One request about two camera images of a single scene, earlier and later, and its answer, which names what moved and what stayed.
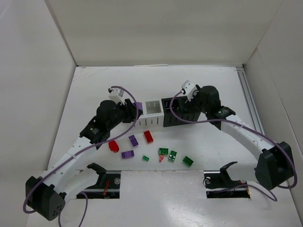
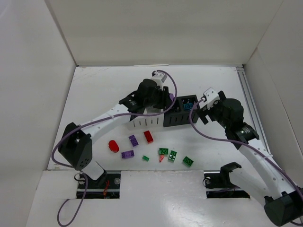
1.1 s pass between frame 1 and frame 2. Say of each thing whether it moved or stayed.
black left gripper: moved
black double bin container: stayed
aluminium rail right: stayed
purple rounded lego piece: moved
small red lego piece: stayed
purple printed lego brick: stayed
